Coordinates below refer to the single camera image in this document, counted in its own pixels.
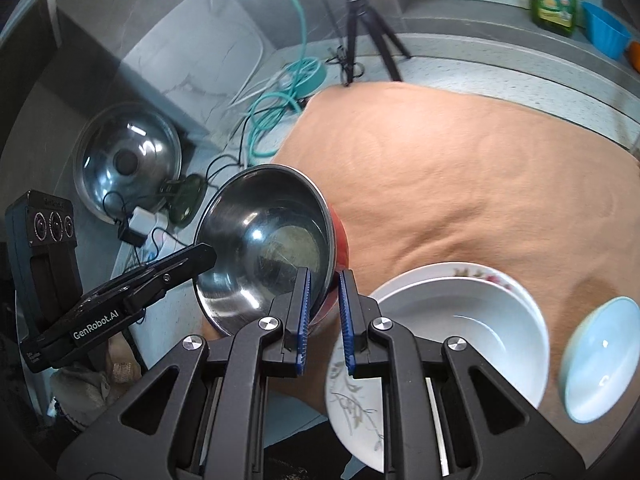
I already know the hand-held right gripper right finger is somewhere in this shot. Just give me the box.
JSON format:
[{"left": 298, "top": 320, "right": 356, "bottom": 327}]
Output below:
[{"left": 337, "top": 269, "right": 586, "bottom": 480}]

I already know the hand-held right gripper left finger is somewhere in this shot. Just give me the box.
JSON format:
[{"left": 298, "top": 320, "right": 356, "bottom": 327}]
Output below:
[{"left": 57, "top": 266, "right": 313, "bottom": 480}]

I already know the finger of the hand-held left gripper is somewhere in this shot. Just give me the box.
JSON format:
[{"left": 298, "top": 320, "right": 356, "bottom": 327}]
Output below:
[{"left": 79, "top": 242, "right": 218, "bottom": 312}]

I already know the red bowl with steel inside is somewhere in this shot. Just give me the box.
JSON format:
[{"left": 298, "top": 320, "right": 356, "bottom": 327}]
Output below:
[{"left": 192, "top": 163, "right": 351, "bottom": 338}]

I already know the white plate with leaf print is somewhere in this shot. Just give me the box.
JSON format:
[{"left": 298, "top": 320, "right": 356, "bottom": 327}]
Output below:
[{"left": 325, "top": 345, "right": 451, "bottom": 475}]

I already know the plain white deep plate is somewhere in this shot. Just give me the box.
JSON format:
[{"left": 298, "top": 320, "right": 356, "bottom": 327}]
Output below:
[{"left": 377, "top": 275, "right": 551, "bottom": 408}]

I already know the floral plate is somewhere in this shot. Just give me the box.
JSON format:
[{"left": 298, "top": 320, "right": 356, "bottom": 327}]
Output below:
[{"left": 372, "top": 261, "right": 546, "bottom": 321}]

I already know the dark green glass dish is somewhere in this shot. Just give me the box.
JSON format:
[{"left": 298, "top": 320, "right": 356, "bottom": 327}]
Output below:
[{"left": 167, "top": 174, "right": 206, "bottom": 223}]

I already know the white power adapter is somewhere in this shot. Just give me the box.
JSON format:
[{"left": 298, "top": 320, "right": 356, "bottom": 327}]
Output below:
[{"left": 129, "top": 210, "right": 157, "bottom": 235}]

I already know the black power adapter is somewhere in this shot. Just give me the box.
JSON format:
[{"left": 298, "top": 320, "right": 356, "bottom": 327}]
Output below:
[{"left": 117, "top": 222, "right": 146, "bottom": 247}]

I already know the steel pot lid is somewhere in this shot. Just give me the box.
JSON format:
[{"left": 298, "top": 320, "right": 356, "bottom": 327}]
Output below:
[{"left": 72, "top": 102, "right": 183, "bottom": 226}]

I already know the beige sack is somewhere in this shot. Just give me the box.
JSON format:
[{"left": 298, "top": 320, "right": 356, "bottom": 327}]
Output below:
[{"left": 50, "top": 330, "right": 147, "bottom": 431}]

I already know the brown cloth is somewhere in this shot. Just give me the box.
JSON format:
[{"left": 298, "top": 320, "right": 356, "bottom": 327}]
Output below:
[{"left": 200, "top": 80, "right": 640, "bottom": 461}]

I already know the small pale green bowl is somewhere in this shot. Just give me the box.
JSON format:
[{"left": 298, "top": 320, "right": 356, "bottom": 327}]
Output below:
[{"left": 558, "top": 296, "right": 640, "bottom": 422}]

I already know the black tripod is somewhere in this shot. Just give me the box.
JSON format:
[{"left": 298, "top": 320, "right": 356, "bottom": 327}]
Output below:
[{"left": 322, "top": 0, "right": 413, "bottom": 86}]

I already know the blue plastic container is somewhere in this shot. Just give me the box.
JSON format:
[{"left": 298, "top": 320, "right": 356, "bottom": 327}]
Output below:
[{"left": 582, "top": 1, "right": 633, "bottom": 60}]

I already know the black power cable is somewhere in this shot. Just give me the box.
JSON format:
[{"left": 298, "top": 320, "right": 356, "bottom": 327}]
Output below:
[{"left": 102, "top": 115, "right": 251, "bottom": 271}]

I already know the teal hose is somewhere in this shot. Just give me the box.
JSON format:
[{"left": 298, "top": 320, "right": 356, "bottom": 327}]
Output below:
[{"left": 247, "top": 0, "right": 311, "bottom": 158}]

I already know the teal round hose holder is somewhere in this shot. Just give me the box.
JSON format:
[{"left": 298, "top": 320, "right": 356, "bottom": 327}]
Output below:
[{"left": 285, "top": 58, "right": 327, "bottom": 97}]

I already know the white hose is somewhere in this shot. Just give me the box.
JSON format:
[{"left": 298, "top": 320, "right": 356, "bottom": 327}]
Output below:
[{"left": 180, "top": 0, "right": 281, "bottom": 107}]

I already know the black coiled cable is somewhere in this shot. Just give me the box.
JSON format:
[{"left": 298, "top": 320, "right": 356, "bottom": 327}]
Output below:
[{"left": 327, "top": 45, "right": 363, "bottom": 86}]

